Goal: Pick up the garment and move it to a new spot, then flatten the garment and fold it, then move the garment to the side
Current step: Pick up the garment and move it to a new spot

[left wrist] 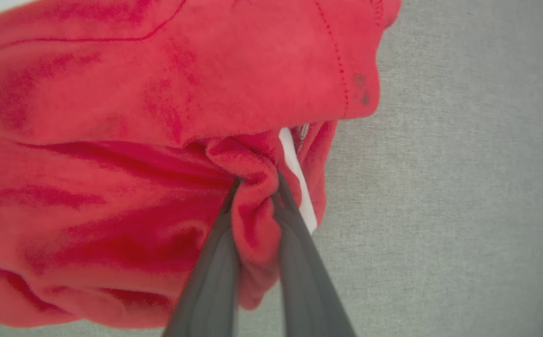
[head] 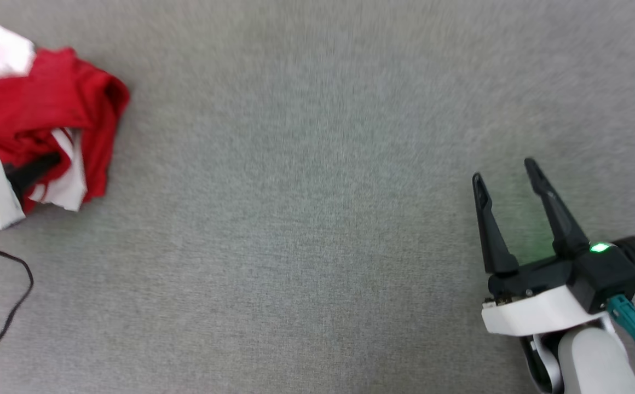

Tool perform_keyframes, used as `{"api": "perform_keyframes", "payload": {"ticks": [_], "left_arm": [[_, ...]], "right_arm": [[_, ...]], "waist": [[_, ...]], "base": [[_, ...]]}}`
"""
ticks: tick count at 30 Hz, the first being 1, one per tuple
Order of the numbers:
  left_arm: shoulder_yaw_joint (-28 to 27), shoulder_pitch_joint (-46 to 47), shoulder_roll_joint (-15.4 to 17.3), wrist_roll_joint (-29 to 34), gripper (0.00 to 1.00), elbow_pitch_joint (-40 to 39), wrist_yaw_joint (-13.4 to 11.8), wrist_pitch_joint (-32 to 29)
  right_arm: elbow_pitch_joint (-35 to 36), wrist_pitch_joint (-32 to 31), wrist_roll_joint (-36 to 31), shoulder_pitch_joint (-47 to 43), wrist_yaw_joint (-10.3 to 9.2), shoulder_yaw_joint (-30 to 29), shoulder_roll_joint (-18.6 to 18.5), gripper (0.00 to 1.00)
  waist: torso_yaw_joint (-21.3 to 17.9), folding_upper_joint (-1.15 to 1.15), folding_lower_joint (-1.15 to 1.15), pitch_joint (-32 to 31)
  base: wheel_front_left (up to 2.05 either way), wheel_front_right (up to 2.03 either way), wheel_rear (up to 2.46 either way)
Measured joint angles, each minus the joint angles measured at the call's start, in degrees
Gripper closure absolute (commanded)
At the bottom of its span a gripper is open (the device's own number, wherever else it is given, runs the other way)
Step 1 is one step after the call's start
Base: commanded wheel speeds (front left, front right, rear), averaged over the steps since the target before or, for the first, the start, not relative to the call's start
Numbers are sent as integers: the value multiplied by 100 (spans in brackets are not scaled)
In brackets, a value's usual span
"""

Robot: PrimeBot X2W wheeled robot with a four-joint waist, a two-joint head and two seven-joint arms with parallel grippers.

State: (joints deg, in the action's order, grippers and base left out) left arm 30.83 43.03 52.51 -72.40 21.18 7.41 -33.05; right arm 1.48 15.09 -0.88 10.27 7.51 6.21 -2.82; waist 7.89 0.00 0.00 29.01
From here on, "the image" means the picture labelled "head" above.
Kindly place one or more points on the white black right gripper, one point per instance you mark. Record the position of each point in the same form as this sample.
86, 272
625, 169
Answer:
536, 312

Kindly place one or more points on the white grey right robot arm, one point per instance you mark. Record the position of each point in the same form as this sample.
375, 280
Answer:
591, 361

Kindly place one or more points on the grey fabric work surface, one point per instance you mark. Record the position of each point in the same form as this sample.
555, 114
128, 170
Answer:
295, 219

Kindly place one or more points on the red and white jersey garment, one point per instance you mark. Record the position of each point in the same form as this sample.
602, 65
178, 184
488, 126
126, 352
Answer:
49, 93

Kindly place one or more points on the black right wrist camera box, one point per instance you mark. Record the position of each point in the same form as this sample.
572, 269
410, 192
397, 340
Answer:
613, 273

